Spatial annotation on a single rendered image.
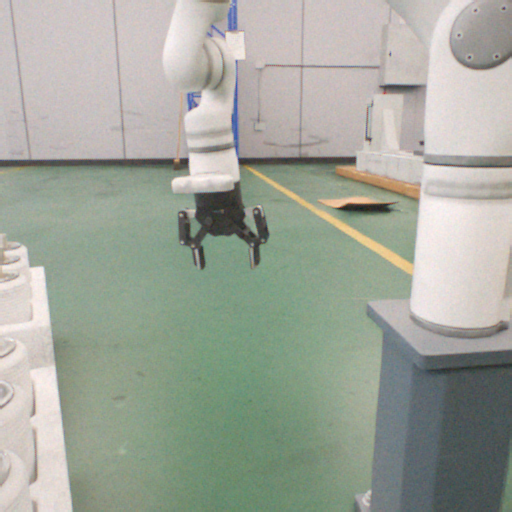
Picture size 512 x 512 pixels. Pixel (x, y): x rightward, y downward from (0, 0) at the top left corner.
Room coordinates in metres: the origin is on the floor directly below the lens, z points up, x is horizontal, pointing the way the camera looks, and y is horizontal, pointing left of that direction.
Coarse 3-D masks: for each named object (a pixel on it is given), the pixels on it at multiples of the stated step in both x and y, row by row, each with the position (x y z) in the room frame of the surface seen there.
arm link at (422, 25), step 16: (384, 0) 0.56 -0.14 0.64; (400, 0) 0.55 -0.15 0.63; (416, 0) 0.54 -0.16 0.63; (432, 0) 0.54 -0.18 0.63; (448, 0) 0.53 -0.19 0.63; (400, 16) 0.56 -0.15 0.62; (416, 16) 0.55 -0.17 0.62; (432, 16) 0.54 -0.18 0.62; (416, 32) 0.55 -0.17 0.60; (432, 32) 0.54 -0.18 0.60
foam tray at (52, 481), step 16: (48, 368) 0.61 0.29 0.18; (32, 384) 0.58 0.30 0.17; (48, 384) 0.56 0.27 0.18; (48, 400) 0.53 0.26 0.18; (48, 416) 0.49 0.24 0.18; (32, 432) 0.47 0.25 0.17; (48, 432) 0.46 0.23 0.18; (48, 448) 0.44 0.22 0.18; (64, 448) 0.44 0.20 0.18; (48, 464) 0.41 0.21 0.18; (64, 464) 0.41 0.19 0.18; (48, 480) 0.39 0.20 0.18; (64, 480) 0.39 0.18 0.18; (32, 496) 0.37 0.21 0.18; (48, 496) 0.37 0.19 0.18; (64, 496) 0.37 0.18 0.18
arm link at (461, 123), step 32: (480, 0) 0.45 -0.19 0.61; (448, 32) 0.47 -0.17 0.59; (480, 32) 0.45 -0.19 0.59; (448, 64) 0.47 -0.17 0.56; (480, 64) 0.45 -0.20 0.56; (448, 96) 0.46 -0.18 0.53; (480, 96) 0.45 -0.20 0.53; (448, 128) 0.46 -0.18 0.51; (480, 128) 0.45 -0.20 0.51; (448, 160) 0.46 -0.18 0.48; (480, 160) 0.45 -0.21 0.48
